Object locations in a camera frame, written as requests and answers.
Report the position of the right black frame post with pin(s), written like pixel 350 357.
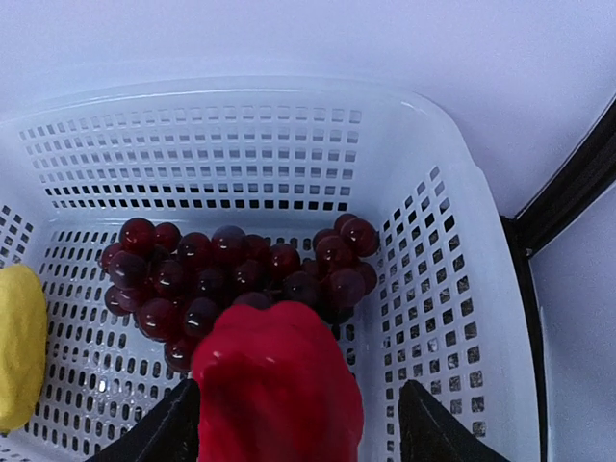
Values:
pixel 578 183

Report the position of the white plastic basket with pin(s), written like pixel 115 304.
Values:
pixel 282 158

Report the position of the red fake pepper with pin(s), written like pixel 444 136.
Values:
pixel 275 386

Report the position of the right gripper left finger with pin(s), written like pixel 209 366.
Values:
pixel 168 432

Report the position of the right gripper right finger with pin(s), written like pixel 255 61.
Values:
pixel 429 432

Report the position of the yellow fake lemon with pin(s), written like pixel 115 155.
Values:
pixel 23 345

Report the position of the purple fake grapes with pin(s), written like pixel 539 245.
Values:
pixel 176 285

